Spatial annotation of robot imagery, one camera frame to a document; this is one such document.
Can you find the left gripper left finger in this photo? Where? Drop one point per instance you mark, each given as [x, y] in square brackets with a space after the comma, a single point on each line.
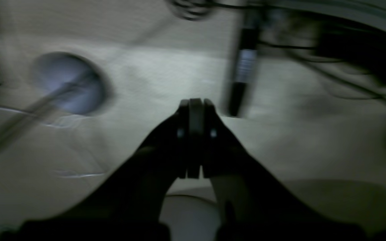
[127, 206]

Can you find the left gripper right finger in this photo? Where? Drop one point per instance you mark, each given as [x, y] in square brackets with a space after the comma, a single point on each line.
[254, 205]

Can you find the black metal post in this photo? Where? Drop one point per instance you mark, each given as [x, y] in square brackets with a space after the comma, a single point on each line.
[245, 57]

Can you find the round bluish floor spot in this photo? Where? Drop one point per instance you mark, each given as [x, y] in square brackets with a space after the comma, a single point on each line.
[84, 87]

